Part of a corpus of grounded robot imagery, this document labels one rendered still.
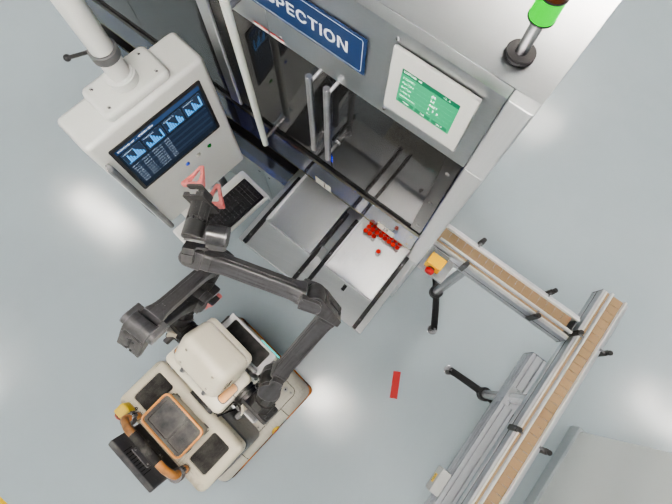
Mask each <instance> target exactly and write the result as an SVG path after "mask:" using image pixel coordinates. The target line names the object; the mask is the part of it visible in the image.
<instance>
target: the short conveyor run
mask: <svg viewBox="0 0 672 504"><path fill-rule="evenodd" d="M486 241H487V239H486V238H482V239H481V240H480V241H478V242H477V243H476V242H474V241H473V240H471V239H470V238H469V237H467V236H466V235H464V234H463V233H462V232H460V231H459V230H457V229H456V228H455V227H453V226H452V225H450V224H449V225H448V226H447V227H446V229H445V230H444V231H443V233H442V234H441V235H440V236H439V238H438V239H437V240H436V241H435V243H434V244H433V246H435V247H436V248H437V249H439V250H440V251H441V252H443V253H444V254H446V255H447V256H448V257H450V259H449V261H451V262H452V263H453V264H455V266H454V268H456V269H457V270H458V271H460V272H461V273H462V274H464V275H465V276H467V277H468V278H469V279H471V280H472V281H473V282H475V283H476V284H477V285H479V286H480V287H482V288H483V289H484V290H486V291H487V292H488V293H490V294H491V295H493V296H494V297H495V298H497V299H498V300H499V301H501V302H502V303H504V304H505V305H506V306H508V307H509V308H510V309H512V310H513V311H514V312H516V313H517V314H519V315H520V316H521V317H523V318H524V319H525V320H527V321H528V322H530V323H531V324H532V325H534V326H535V327H536V328H538V329H539V330H541V331H542V332H543V333H545V334H546V335H547V336H549V337H550V338H551V339H553V340H554V341H556V342H561V341H566V340H567V338H568V337H569V335H570V334H572V330H573V328H574V327H575V325H576V324H577V322H579V321H580V317H579V316H578V315H577V314H575V313H574V312H572V311H571V310H570V309H568V308H567V307H565V306H564V305H563V304H561V303H560V302H558V301H557V300H556V299H554V298H553V297H551V295H553V294H555V293H557V292H558V289H557V288H554V289H550V290H547V291H545V292H544V291H543V290H542V289H540V288H539V287H537V286H536V285H535V284H533V283H532V282H530V281H529V280H528V279H526V278H525V277H523V276H522V275H520V274H519V273H518V272H516V271H515V270H513V269H512V268H511V267H509V266H508V265H506V264H505V263H504V262H502V261H501V260H499V259H498V258H497V257H495V256H494V255H492V254H491V253H490V252H488V251H487V250H485V249H484V248H483V247H481V246H482V245H484V244H485V243H486Z"/></svg>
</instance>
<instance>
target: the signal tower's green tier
mask: <svg viewBox="0 0 672 504"><path fill-rule="evenodd" d="M565 6H566V4H565V5H563V6H560V7H555V6H551V5H548V4H547V3H545V2H544V1H543V0H535V1H534V3H533V5H532V7H531V8H530V10H529V18H530V20H531V21H532V22H533V23H534V24H535V25H537V26H540V27H549V26H551V25H553V24H554V23H555V21H556V20H557V18H558V17H559V15H560V13H561V12H562V10H563V9H564V7H565Z"/></svg>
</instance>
